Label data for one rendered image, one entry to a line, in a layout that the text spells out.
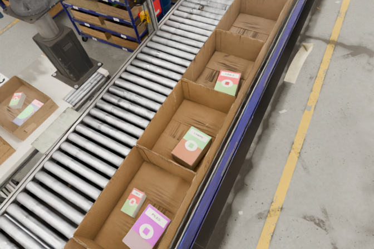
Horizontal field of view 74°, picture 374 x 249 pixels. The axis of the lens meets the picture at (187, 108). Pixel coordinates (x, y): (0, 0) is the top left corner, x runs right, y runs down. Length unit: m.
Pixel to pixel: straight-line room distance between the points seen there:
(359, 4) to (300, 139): 2.02
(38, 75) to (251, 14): 1.53
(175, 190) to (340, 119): 1.76
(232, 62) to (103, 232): 1.07
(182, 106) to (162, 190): 0.44
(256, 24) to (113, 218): 1.38
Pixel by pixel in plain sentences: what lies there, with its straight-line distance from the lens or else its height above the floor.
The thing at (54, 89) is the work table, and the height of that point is 0.75.
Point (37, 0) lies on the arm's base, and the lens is 1.55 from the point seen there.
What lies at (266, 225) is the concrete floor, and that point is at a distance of 2.02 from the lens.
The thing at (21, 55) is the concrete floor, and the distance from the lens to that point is 3.72.
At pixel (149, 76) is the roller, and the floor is 0.75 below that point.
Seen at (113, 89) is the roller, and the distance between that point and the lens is 1.69.
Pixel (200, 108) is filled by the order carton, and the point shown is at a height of 0.89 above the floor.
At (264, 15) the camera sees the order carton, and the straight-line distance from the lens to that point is 1.79.
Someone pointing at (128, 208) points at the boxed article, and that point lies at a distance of 1.12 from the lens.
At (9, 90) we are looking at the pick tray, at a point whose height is 0.79.
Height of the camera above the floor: 1.97
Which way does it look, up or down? 56 degrees down
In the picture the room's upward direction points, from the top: 11 degrees counter-clockwise
